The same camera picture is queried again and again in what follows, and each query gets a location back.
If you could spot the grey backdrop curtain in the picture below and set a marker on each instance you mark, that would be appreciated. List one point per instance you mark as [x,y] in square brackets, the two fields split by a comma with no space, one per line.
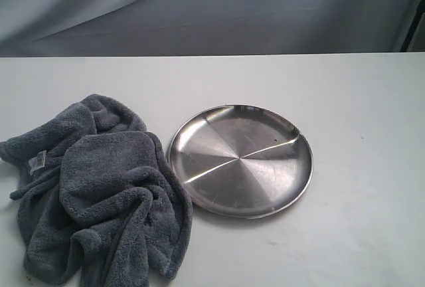
[201,27]

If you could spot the round stainless steel plate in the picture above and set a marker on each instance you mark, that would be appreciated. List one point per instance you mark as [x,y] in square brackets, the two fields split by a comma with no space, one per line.
[241,161]

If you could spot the grey fleece towel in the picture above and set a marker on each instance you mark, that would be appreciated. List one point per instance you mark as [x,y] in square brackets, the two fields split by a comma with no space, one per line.
[97,197]

